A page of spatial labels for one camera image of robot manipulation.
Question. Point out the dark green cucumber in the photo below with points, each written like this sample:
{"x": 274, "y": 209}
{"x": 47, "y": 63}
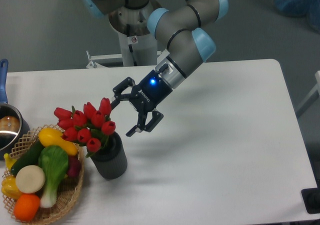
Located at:
{"x": 30, "y": 157}

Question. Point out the black device at table edge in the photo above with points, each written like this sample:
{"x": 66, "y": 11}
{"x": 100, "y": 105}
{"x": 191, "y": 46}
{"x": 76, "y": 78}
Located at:
{"x": 311, "y": 199}

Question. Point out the yellow banana tip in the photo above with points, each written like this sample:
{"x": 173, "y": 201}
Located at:
{"x": 9, "y": 161}

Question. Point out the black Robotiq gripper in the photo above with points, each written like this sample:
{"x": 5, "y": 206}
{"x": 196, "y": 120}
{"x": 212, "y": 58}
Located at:
{"x": 144, "y": 97}

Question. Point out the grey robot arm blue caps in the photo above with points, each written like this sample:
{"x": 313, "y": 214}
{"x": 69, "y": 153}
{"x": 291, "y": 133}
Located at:
{"x": 173, "y": 42}

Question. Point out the yellow bell pepper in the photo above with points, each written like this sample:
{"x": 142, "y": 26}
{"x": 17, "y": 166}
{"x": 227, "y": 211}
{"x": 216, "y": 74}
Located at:
{"x": 9, "y": 188}

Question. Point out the orange fruit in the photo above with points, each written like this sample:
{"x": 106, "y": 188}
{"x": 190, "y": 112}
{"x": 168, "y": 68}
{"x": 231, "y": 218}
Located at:
{"x": 26, "y": 207}

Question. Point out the green bok choy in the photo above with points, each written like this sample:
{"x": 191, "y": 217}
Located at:
{"x": 54, "y": 162}

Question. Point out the red tulip bouquet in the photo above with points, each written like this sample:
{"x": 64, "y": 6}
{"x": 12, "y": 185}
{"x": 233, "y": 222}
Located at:
{"x": 92, "y": 127}

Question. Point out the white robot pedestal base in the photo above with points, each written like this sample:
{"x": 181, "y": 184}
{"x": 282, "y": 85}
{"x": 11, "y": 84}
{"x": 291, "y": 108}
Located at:
{"x": 138, "y": 46}

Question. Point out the steel pot blue handle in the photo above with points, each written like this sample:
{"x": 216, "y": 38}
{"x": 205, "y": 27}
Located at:
{"x": 12, "y": 124}

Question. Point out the yellow squash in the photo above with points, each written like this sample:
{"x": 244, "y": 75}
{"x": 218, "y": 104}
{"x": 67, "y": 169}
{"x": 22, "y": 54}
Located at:
{"x": 49, "y": 136}

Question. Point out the blue plastic bag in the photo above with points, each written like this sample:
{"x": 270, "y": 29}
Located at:
{"x": 301, "y": 8}

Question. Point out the white furniture frame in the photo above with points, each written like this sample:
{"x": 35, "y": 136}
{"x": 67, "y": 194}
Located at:
{"x": 310, "y": 98}

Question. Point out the dark grey ribbed vase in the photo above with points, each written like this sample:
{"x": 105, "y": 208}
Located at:
{"x": 111, "y": 162}

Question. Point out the round cream white radish slice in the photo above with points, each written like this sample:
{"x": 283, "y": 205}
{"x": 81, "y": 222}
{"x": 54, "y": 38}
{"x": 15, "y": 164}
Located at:
{"x": 30, "y": 179}

